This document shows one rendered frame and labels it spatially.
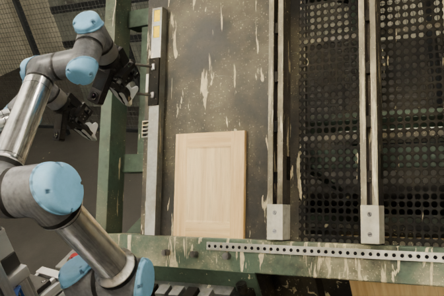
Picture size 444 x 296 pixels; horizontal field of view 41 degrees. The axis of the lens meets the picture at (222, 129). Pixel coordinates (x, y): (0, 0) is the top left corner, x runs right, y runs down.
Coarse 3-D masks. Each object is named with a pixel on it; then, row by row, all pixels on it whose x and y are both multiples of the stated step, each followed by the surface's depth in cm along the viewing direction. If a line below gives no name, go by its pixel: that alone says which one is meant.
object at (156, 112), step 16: (160, 16) 253; (160, 32) 252; (160, 48) 251; (160, 64) 250; (160, 80) 250; (160, 96) 249; (160, 112) 248; (160, 128) 248; (160, 144) 247; (160, 160) 247; (160, 176) 246; (160, 192) 246; (160, 208) 245; (160, 224) 245
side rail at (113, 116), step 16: (112, 0) 266; (128, 0) 273; (112, 16) 265; (112, 32) 264; (128, 32) 272; (128, 48) 271; (112, 96) 260; (112, 112) 259; (112, 128) 259; (112, 144) 258; (112, 160) 258; (112, 176) 257; (112, 192) 256; (96, 208) 255; (112, 208) 256; (112, 224) 255
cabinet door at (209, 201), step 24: (192, 144) 240; (216, 144) 235; (240, 144) 230; (192, 168) 239; (216, 168) 234; (240, 168) 228; (192, 192) 238; (216, 192) 232; (240, 192) 227; (192, 216) 236; (216, 216) 231; (240, 216) 226
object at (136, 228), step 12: (132, 228) 274; (264, 276) 245; (276, 276) 250; (288, 276) 247; (264, 288) 247; (276, 288) 253; (288, 288) 250; (300, 288) 247; (312, 288) 236; (324, 288) 242; (336, 288) 239; (348, 288) 237
